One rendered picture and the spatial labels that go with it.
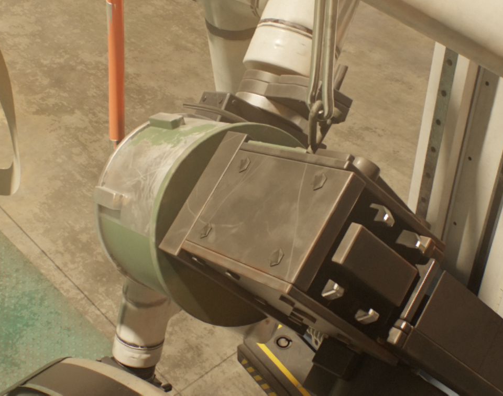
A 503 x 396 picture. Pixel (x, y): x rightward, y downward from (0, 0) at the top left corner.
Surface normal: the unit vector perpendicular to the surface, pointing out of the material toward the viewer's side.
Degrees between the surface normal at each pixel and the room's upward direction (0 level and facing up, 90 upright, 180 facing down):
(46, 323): 0
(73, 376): 38
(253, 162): 43
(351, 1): 77
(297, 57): 47
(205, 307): 65
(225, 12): 101
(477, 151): 90
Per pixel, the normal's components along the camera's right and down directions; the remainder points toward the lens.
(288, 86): -0.75, -0.36
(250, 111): 0.54, 0.14
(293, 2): -0.32, -0.19
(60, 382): -0.41, -0.90
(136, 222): -0.84, 0.05
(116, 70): 0.03, 0.50
